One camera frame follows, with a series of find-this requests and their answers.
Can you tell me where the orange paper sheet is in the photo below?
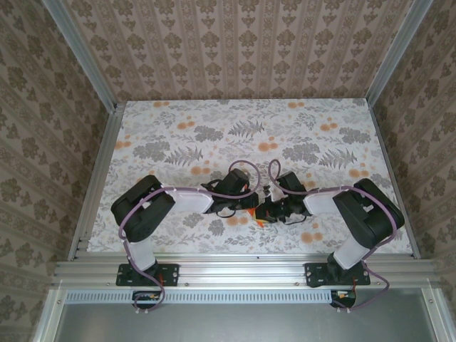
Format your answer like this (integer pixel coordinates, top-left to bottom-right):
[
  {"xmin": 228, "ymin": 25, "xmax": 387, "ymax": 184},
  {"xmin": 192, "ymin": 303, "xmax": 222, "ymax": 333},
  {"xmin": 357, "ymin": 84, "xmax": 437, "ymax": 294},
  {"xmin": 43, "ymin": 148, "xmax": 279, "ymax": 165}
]
[{"xmin": 247, "ymin": 207, "xmax": 266, "ymax": 229}]

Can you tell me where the floral patterned table cover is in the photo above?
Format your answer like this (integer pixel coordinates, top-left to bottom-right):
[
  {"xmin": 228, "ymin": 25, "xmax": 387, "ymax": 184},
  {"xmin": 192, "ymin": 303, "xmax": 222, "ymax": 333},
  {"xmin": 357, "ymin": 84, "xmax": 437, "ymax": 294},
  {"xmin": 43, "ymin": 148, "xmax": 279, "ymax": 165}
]
[{"xmin": 85, "ymin": 99, "xmax": 411, "ymax": 256}]

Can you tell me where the black connector board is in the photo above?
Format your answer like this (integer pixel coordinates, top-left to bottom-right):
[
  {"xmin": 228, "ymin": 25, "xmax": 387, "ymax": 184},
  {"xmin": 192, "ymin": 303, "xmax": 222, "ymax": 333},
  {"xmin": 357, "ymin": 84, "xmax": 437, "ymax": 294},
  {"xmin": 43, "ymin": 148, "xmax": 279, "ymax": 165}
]
[
  {"xmin": 330, "ymin": 287, "xmax": 358, "ymax": 309},
  {"xmin": 132, "ymin": 289, "xmax": 167, "ymax": 310}
]

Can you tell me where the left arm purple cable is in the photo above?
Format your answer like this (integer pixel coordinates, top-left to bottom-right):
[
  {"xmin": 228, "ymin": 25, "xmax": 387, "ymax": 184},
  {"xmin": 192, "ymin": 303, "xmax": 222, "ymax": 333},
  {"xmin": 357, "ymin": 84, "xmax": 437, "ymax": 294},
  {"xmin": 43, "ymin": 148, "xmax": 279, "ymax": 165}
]
[{"xmin": 119, "ymin": 160, "xmax": 261, "ymax": 316}]

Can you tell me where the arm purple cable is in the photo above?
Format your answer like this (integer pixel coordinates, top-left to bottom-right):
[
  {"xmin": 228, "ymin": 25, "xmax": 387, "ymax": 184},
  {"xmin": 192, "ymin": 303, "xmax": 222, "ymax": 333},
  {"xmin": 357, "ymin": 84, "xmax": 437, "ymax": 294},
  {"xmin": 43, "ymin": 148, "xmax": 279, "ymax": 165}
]
[
  {"xmin": 268, "ymin": 158, "xmax": 405, "ymax": 315},
  {"xmin": 119, "ymin": 160, "xmax": 261, "ymax": 316}
]

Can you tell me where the aluminium cross rail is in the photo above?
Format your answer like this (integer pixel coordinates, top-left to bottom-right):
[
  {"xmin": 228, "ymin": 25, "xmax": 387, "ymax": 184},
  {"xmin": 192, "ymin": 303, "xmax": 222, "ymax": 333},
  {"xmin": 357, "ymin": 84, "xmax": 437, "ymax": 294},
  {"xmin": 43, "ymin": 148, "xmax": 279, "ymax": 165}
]
[{"xmin": 51, "ymin": 259, "xmax": 441, "ymax": 286}]

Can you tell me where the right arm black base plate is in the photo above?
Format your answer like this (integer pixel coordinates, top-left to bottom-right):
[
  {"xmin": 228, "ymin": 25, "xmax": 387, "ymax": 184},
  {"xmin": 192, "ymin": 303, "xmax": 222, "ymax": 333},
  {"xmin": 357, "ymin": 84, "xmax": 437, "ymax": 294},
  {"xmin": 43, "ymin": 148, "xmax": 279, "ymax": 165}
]
[{"xmin": 304, "ymin": 262, "xmax": 371, "ymax": 288}]

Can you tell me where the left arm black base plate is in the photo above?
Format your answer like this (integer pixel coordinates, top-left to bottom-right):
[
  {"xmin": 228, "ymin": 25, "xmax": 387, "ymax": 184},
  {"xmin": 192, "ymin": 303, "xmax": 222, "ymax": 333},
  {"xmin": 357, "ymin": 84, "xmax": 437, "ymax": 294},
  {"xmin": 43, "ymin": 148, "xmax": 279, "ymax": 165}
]
[{"xmin": 116, "ymin": 262, "xmax": 180, "ymax": 287}]

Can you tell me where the slotted grey cable duct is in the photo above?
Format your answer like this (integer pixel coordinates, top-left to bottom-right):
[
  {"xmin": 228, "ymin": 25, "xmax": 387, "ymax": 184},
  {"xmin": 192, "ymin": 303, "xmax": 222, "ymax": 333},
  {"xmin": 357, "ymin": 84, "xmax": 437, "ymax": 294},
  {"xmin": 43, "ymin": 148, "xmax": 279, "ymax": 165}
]
[{"xmin": 66, "ymin": 289, "xmax": 357, "ymax": 306}]

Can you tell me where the aluminium side rail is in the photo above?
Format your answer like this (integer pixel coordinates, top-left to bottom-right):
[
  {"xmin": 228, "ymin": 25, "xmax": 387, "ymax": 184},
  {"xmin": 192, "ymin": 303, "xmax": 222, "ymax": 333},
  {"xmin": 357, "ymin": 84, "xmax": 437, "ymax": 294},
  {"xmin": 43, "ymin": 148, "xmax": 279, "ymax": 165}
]
[
  {"xmin": 67, "ymin": 102, "xmax": 126, "ymax": 261},
  {"xmin": 368, "ymin": 103, "xmax": 422, "ymax": 260}
]

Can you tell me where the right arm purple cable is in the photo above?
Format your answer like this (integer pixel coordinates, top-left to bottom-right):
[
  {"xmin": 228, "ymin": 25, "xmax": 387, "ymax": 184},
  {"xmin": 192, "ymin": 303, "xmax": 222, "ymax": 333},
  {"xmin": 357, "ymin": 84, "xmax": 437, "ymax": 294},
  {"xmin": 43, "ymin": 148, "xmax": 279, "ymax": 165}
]
[{"xmin": 268, "ymin": 158, "xmax": 405, "ymax": 315}]

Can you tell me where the aluminium frame post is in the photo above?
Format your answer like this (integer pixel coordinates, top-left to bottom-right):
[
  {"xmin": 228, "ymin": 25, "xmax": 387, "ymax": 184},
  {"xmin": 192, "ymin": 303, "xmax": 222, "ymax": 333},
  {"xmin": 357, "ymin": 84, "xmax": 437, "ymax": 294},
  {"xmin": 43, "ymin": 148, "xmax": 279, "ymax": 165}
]
[
  {"xmin": 364, "ymin": 0, "xmax": 434, "ymax": 105},
  {"xmin": 44, "ymin": 0, "xmax": 119, "ymax": 112}
]

